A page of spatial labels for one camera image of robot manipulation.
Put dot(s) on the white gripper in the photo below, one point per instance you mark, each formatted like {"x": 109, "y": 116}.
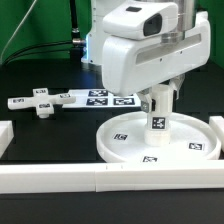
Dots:
{"x": 130, "y": 66}

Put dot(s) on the white round table top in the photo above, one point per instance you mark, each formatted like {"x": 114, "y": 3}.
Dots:
{"x": 128, "y": 138}

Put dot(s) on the white cross-shaped table base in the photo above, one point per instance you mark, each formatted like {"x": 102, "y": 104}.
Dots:
{"x": 42, "y": 101}

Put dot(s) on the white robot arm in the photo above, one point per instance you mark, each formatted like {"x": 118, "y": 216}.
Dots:
{"x": 137, "y": 20}

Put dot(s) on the white marker sheet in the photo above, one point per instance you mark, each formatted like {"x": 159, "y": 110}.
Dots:
{"x": 101, "y": 98}

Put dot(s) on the white front rail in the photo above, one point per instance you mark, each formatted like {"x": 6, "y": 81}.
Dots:
{"x": 102, "y": 177}

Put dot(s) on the white left bracket block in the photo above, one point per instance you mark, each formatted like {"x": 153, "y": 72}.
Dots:
{"x": 6, "y": 135}

